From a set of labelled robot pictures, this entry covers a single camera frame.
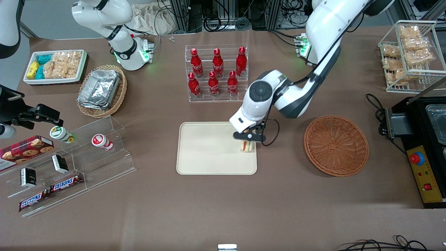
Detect brown round wicker basket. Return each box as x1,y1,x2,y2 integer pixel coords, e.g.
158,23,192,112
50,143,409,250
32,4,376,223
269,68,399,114
304,116,369,177

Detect white crumpled cloth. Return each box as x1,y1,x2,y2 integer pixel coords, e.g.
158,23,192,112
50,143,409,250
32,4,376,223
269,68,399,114
131,3,176,35

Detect green white sunflower cup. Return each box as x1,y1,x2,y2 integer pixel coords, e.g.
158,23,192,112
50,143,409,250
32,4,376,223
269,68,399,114
49,126,75,144

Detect black appliance housing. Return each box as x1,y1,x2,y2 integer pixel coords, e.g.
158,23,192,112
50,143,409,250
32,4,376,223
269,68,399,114
379,96,446,210

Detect black background cable bundle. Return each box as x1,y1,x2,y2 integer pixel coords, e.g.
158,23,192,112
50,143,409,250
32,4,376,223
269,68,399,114
204,14,251,32

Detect steel pan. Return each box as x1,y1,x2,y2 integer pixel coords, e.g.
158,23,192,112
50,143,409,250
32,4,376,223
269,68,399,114
426,105,446,145

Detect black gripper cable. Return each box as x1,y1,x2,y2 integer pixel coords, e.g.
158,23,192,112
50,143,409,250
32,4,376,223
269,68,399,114
261,117,280,147

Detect clear acrylic bottle rack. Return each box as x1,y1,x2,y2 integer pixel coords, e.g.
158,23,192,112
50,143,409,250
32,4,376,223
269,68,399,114
185,45,248,102

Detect clear fried snack bag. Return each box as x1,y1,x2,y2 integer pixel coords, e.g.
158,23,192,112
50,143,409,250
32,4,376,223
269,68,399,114
383,58,405,72
382,45,402,58
402,37,432,51
399,25,421,39
387,70,415,86
406,49,436,66

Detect clear rice cracker bag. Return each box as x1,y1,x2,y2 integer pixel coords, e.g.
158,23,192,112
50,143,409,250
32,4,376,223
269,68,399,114
52,51,83,79
43,59,67,79

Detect yellow control panel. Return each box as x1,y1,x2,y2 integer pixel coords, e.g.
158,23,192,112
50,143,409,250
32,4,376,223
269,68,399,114
407,146,444,203

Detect clear acrylic stepped shelf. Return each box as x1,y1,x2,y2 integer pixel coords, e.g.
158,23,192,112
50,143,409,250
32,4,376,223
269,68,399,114
0,116,136,218

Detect white wire rack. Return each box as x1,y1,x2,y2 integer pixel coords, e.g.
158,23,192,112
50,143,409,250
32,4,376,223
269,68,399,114
378,20,446,94

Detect red plaid cookie box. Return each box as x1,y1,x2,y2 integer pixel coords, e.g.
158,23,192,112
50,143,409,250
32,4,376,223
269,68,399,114
0,135,54,171

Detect triangle sandwich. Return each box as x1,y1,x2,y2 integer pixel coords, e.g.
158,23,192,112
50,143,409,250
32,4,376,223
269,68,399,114
239,139,255,153

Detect aluminium foil tray stack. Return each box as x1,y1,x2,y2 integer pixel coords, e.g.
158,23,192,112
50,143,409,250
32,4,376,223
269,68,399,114
77,70,121,110

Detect black floor cables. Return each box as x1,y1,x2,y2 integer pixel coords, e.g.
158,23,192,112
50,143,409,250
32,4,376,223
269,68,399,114
334,235,446,251

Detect red white yogurt cup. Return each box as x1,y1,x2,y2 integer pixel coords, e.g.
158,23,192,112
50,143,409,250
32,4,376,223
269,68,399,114
92,134,114,151

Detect red cola bottle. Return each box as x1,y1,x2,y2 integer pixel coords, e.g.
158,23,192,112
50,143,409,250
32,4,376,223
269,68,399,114
227,70,239,97
208,71,220,97
236,46,247,77
213,48,224,78
188,72,201,98
190,48,204,78

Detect Snickers chocolate bar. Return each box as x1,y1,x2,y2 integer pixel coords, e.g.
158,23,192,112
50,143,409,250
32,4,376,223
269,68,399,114
50,174,83,193
18,190,49,212

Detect light wicker basket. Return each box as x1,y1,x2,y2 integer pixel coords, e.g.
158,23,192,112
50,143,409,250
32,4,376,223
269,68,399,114
77,64,126,118

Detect white rectangular snack bin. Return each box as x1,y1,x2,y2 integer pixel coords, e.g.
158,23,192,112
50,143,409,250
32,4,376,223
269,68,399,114
24,50,87,85

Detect black appliance power cable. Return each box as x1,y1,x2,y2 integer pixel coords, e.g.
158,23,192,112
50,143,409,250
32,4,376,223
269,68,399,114
366,93,387,136

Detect black snack box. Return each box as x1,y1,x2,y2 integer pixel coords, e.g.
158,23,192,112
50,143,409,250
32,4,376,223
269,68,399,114
20,168,37,188
52,154,69,174

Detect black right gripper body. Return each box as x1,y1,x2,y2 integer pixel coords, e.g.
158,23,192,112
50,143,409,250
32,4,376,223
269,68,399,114
0,85,35,129

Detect cream plastic serving tray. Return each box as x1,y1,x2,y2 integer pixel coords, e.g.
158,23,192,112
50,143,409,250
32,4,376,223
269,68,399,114
176,122,257,175

